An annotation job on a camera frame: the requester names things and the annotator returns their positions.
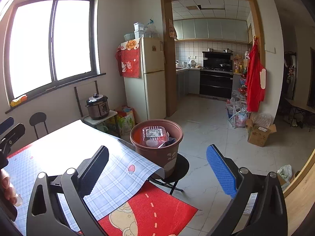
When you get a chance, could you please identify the brown plastic trash bucket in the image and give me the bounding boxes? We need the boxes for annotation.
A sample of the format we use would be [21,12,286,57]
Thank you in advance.
[130,119,183,178]

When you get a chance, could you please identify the black kitchen stove unit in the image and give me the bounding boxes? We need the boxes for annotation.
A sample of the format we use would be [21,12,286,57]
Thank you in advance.
[199,51,233,99]

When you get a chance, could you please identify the upper kitchen cabinets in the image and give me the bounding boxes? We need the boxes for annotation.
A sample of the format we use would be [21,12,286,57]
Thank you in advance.
[173,18,249,43]

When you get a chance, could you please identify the person's left hand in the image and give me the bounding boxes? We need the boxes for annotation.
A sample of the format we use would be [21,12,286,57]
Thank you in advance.
[1,169,23,207]

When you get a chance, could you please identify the black round stool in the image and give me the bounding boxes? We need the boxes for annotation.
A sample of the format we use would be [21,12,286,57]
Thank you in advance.
[29,112,49,139]

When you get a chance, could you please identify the yellow orange item on sill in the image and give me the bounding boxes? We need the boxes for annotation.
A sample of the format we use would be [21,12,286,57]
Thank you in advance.
[10,94,28,108]

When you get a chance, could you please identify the blue plaid tablecloth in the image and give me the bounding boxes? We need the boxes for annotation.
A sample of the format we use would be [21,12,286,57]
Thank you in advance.
[1,120,164,235]

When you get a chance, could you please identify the cardboard box on floor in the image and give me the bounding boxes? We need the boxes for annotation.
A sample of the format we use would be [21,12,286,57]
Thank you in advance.
[246,119,277,147]

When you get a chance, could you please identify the small white side table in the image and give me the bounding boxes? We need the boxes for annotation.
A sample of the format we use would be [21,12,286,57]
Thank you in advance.
[82,110,121,137]

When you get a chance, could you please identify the silver pressure cooker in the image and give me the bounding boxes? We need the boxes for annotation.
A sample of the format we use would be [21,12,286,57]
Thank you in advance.
[86,93,110,120]

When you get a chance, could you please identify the black stool under bucket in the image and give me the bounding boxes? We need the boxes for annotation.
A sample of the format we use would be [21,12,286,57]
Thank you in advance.
[148,154,190,195]

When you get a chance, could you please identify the colourful bag by refrigerator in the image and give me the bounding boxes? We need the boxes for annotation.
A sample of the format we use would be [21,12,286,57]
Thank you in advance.
[115,106,135,135]

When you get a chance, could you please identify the red cartoon table mat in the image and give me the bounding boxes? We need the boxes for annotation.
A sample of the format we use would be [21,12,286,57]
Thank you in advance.
[6,145,197,235]

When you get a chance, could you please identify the clear lidded food container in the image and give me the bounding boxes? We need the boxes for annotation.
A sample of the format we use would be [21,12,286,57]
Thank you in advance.
[140,126,169,148]

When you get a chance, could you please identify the plastic bags on floor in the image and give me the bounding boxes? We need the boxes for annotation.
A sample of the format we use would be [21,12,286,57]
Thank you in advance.
[226,90,248,128]

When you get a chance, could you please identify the dark framed window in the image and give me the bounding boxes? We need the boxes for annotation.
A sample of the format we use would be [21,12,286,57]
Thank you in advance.
[3,0,101,111]

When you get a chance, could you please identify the cream two-door refrigerator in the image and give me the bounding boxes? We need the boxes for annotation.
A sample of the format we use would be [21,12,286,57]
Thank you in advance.
[123,37,166,123]

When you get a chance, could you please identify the red hanging apron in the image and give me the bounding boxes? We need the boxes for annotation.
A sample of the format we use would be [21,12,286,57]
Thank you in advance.
[246,37,266,112]

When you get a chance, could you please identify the red cloth on refrigerator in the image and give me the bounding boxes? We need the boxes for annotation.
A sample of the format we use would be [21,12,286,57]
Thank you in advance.
[115,38,140,78]

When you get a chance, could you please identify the white boxes on refrigerator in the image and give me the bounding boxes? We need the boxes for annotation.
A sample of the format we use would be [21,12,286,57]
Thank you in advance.
[124,18,160,41]

